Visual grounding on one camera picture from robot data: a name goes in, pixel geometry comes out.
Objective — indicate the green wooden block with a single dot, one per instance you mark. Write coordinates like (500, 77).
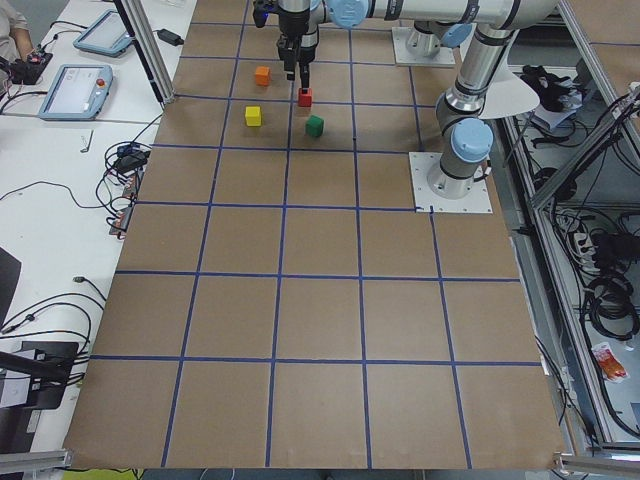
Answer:
(314, 126)

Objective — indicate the orange snack packet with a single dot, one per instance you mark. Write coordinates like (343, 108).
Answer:
(610, 366)

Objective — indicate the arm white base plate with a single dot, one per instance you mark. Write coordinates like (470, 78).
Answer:
(415, 48)
(434, 192)

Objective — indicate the far teach pendant tablet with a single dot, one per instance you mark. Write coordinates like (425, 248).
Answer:
(106, 36)

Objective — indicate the near teach pendant tablet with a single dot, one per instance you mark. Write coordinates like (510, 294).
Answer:
(77, 93)

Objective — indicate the aluminium frame post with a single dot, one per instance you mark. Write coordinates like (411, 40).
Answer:
(137, 25)

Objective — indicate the yellow wooden block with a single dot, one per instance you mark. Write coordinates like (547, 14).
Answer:
(253, 116)

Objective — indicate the orange wooden block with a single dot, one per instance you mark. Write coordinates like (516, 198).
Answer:
(262, 76)

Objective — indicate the red wooden block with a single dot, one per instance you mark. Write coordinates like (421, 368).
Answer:
(305, 98)

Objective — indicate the brown paper table cover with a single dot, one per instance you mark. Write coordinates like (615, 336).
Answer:
(280, 303)

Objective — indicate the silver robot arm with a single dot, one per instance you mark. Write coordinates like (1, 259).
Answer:
(467, 139)
(299, 34)

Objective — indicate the black power adapter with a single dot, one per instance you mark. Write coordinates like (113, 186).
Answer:
(170, 37)

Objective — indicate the teach pendant tablet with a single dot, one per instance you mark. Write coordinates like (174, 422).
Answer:
(106, 36)
(77, 93)

